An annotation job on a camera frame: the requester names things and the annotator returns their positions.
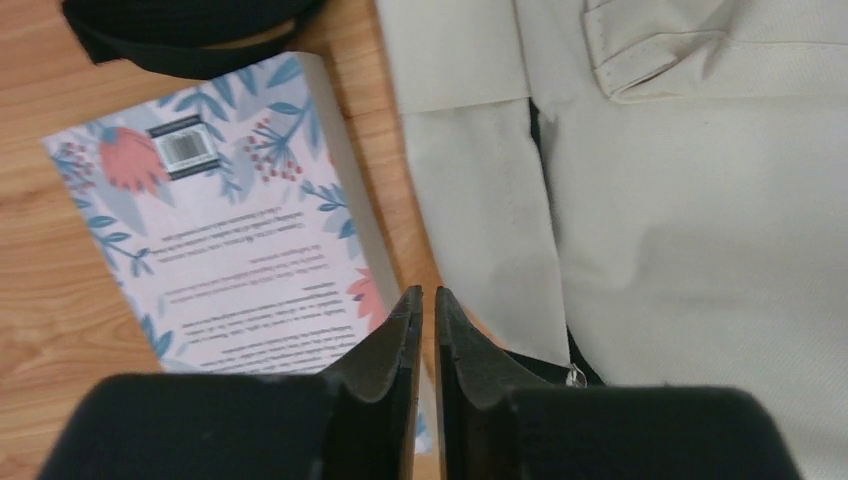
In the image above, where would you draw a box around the floral cover paperback book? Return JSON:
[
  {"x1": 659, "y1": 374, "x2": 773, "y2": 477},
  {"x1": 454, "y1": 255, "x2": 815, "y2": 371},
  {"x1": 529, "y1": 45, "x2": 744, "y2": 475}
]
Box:
[{"x1": 42, "y1": 52, "x2": 400, "y2": 373}]

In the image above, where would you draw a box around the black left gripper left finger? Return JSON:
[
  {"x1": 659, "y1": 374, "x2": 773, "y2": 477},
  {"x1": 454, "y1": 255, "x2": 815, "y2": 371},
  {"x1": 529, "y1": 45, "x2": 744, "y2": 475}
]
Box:
[{"x1": 320, "y1": 285, "x2": 423, "y2": 479}]

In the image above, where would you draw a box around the beige canvas backpack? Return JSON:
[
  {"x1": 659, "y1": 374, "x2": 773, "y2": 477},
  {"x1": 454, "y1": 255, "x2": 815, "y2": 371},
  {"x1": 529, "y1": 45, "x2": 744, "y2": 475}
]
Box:
[{"x1": 40, "y1": 1, "x2": 847, "y2": 479}]

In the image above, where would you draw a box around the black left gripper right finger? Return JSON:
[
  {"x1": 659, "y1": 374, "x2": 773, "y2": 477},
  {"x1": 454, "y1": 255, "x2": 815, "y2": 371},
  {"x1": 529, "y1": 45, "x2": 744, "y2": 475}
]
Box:
[{"x1": 435, "y1": 287, "x2": 549, "y2": 479}]

